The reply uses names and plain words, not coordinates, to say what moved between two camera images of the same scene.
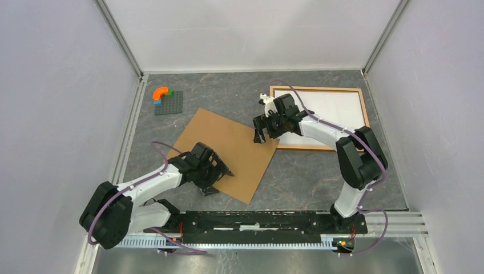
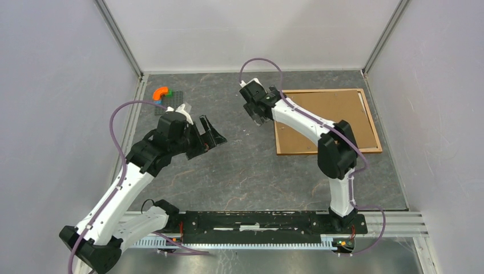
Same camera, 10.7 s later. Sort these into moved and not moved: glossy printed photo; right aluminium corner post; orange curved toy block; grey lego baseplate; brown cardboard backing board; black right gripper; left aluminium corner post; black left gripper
Moved: glossy printed photo; black right gripper; black left gripper; brown cardboard backing board
Not moved: right aluminium corner post; grey lego baseplate; orange curved toy block; left aluminium corner post
